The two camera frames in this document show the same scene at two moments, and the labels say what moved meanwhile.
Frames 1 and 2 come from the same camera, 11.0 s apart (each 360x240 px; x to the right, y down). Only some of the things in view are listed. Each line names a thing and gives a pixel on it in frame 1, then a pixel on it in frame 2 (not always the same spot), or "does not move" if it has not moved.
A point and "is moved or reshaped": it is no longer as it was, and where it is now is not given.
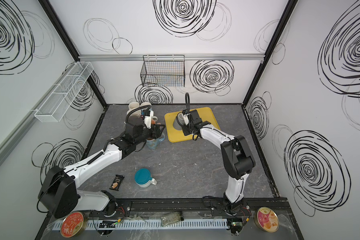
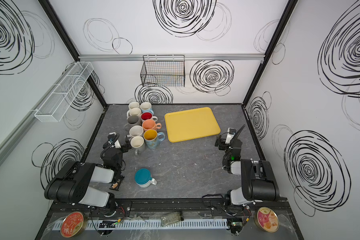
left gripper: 155,131 to 123,146
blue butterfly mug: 154,143 does not move
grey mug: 179,121 is moved or reshaped
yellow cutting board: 205,114 does not move
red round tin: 73,224 does not move
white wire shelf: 54,107 does not move
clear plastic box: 170,218 does not move
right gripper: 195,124 to 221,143
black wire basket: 163,70 does not move
